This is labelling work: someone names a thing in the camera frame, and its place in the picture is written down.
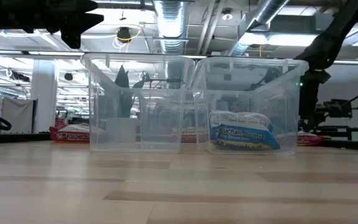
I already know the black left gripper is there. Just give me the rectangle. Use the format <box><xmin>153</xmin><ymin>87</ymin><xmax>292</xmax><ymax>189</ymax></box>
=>
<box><xmin>14</xmin><ymin>0</ymin><xmax>104</xmax><ymax>49</ymax></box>

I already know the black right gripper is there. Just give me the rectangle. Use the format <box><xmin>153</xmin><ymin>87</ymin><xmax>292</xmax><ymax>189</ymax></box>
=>
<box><xmin>298</xmin><ymin>70</ymin><xmax>331</xmax><ymax>121</ymax></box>

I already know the red Maruchan ramen packet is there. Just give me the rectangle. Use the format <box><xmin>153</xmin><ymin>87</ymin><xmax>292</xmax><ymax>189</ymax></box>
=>
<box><xmin>50</xmin><ymin>123</ymin><xmax>108</xmax><ymax>144</ymax></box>
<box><xmin>181</xmin><ymin>125</ymin><xmax>210</xmax><ymax>144</ymax></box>
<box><xmin>275</xmin><ymin>131</ymin><xmax>325</xmax><ymax>147</ymax></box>

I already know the blue Maruchan ramen packet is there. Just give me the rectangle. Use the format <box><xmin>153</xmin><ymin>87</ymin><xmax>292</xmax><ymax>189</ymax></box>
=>
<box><xmin>209</xmin><ymin>110</ymin><xmax>282</xmax><ymax>152</ymax></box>

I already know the small black monitor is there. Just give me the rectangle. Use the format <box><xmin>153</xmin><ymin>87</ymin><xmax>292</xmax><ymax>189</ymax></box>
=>
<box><xmin>330</xmin><ymin>98</ymin><xmax>353</xmax><ymax>119</ymax></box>

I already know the clear plastic bin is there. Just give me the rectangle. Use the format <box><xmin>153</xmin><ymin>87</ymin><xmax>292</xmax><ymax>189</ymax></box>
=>
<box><xmin>188</xmin><ymin>56</ymin><xmax>310</xmax><ymax>156</ymax></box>
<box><xmin>81</xmin><ymin>52</ymin><xmax>196</xmax><ymax>154</ymax></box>

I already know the fluorescent ceiling light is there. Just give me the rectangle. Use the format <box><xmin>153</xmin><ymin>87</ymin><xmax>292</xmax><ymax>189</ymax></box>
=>
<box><xmin>247</xmin><ymin>32</ymin><xmax>319</xmax><ymax>48</ymax></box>

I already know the grey overhead crossbar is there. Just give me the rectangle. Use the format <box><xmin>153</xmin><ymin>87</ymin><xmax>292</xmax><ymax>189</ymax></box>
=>
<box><xmin>0</xmin><ymin>49</ymin><xmax>358</xmax><ymax>67</ymax></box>

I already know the green snake plant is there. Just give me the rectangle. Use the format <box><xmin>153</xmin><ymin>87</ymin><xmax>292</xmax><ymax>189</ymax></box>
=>
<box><xmin>113</xmin><ymin>64</ymin><xmax>151</xmax><ymax>119</ymax></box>

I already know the white building column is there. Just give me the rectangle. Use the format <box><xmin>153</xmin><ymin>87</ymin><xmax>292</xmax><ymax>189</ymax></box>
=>
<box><xmin>30</xmin><ymin>58</ymin><xmax>58</xmax><ymax>134</ymax></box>

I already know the grey hanging cloth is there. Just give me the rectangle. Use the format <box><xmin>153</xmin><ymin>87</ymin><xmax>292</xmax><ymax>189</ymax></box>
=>
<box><xmin>1</xmin><ymin>97</ymin><xmax>39</xmax><ymax>134</ymax></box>

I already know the round ceiling smoke detector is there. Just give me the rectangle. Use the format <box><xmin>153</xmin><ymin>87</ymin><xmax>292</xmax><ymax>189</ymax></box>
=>
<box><xmin>221</xmin><ymin>8</ymin><xmax>234</xmax><ymax>21</ymax></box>

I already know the white plant pot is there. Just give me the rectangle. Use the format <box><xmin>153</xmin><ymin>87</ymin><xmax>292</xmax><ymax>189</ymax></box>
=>
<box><xmin>105</xmin><ymin>117</ymin><xmax>138</xmax><ymax>144</ymax></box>

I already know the black ceiling camera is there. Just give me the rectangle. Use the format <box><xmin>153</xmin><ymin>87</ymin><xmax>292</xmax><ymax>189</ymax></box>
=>
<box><xmin>116</xmin><ymin>26</ymin><xmax>132</xmax><ymax>44</ymax></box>

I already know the yellow ceiling cable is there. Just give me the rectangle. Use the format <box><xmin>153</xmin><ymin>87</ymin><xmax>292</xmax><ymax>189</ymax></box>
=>
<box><xmin>112</xmin><ymin>25</ymin><xmax>143</xmax><ymax>53</ymax></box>

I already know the slanted silver ceiling duct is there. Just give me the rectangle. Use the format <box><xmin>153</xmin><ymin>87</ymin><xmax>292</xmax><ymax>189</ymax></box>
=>
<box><xmin>228</xmin><ymin>0</ymin><xmax>291</xmax><ymax>57</ymax></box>

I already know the wide silver ceiling duct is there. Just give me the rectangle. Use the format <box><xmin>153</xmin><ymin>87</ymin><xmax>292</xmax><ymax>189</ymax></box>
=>
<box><xmin>152</xmin><ymin>0</ymin><xmax>189</xmax><ymax>54</ymax></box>

